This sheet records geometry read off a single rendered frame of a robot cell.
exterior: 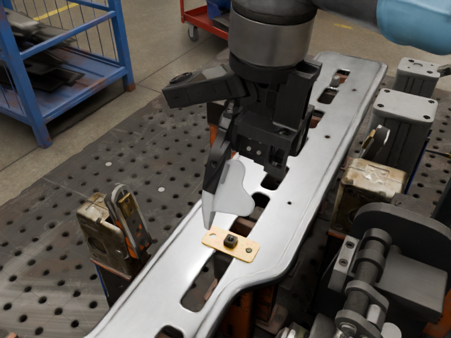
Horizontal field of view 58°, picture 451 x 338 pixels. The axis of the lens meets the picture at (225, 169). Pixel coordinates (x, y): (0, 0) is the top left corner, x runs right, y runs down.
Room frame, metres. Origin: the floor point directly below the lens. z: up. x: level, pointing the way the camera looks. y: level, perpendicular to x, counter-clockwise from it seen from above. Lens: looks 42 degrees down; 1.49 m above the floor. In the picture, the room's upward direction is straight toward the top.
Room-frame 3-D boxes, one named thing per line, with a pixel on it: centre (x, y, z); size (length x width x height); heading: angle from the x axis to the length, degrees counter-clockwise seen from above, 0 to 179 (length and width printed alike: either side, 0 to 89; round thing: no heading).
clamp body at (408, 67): (0.82, -0.43, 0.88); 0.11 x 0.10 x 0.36; 62
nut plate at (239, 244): (0.38, -0.01, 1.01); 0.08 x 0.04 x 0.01; 63
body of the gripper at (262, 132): (0.36, -0.04, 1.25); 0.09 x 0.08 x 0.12; 62
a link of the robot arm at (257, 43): (0.36, -0.04, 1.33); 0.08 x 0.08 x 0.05
